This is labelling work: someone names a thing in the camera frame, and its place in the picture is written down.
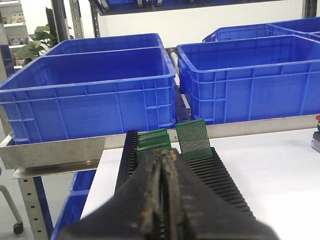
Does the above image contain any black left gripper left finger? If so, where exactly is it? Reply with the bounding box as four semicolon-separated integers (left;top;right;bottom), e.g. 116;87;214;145
57;149;161;240

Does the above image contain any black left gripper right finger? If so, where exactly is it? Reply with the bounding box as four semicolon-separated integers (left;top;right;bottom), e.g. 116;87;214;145
161;148;279;240

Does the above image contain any black slotted board rack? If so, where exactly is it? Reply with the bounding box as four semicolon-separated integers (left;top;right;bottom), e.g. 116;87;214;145
110;130;258;240

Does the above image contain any green circuit board far left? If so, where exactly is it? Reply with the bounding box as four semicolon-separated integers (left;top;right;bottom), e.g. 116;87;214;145
135;145;168;173

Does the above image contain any green circuit board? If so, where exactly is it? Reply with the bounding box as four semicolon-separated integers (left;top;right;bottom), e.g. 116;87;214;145
175;119;213;161
138;128;168;138
135;145;168;173
136;142;171;152
138;132;170;148

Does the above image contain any green circuit board rear right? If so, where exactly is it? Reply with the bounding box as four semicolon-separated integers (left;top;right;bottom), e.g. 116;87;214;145
175;119;213;161

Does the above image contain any green circuit board left middle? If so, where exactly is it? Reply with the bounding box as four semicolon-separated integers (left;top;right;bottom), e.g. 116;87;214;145
136;142;171;152

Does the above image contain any green circuit board rear left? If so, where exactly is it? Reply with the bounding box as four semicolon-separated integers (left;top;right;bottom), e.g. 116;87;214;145
138;132;170;148

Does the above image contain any green circuit board rear middle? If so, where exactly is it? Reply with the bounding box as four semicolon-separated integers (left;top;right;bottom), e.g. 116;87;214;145
138;128;168;138

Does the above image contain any blue crate lower shelf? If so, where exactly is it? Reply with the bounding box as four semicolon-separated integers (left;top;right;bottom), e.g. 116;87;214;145
51;170;96;240

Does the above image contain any metal shelf upright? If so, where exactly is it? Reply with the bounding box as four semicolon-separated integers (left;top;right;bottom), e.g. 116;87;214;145
18;177;49;240

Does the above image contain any grey chair leg with caster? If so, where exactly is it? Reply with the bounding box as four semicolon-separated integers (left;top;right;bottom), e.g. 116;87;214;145
0;184;24;235

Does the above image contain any blue crate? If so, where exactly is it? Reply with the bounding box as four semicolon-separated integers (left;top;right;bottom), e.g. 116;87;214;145
177;35;320;124
267;17;320;41
44;33;164;56
0;47;176;144
201;23;291;43

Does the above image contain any blue crate centre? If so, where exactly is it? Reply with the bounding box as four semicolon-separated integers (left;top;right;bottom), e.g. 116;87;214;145
177;35;320;124

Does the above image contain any red emergency stop button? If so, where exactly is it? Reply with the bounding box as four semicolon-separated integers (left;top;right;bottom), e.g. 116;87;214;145
311;115;320;153

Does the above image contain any blue crate rear left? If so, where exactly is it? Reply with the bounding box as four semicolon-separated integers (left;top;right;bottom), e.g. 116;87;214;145
44;33;164;56

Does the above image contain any blue crate rear right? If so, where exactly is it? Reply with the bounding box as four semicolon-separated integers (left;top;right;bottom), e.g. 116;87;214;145
201;23;291;43

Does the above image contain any green potted plant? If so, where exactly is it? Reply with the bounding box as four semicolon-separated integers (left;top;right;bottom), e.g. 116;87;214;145
13;24;58;66

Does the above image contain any metal rail strip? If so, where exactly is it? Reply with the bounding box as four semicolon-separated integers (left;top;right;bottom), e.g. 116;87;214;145
0;114;320;171

